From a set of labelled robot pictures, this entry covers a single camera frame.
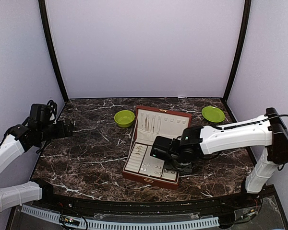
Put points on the white slotted cable duct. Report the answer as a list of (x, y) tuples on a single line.
[(106, 222)]

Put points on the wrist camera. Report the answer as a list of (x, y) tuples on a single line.
[(165, 148), (43, 113)]

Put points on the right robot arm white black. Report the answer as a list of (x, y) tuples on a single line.
[(196, 142)]

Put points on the small circuit board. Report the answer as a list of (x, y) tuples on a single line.
[(65, 220)]

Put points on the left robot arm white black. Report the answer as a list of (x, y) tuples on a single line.
[(38, 130)]

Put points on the red jewelry box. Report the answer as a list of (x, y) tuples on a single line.
[(153, 122)]

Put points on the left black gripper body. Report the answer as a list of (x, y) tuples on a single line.
[(60, 133)]

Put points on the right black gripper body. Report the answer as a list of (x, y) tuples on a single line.
[(175, 164)]

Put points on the green bowl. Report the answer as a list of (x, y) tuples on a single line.
[(124, 118)]

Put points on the red jewelry tray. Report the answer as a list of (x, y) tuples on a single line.
[(140, 163)]

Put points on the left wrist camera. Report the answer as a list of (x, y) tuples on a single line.
[(43, 113)]

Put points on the green plate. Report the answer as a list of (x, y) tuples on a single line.
[(213, 114)]

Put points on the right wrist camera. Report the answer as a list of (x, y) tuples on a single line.
[(165, 148)]

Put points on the right black frame post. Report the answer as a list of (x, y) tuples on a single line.
[(239, 49)]

